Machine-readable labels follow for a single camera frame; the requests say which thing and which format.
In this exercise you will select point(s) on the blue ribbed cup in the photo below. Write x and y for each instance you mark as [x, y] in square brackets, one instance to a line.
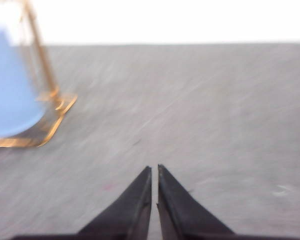
[21, 103]

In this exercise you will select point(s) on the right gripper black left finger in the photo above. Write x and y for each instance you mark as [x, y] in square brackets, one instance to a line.
[128, 218]

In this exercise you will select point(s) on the gold wire cup rack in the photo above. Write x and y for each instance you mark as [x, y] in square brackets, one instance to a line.
[57, 97]

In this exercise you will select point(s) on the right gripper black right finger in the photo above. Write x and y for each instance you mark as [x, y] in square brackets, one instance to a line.
[183, 216]

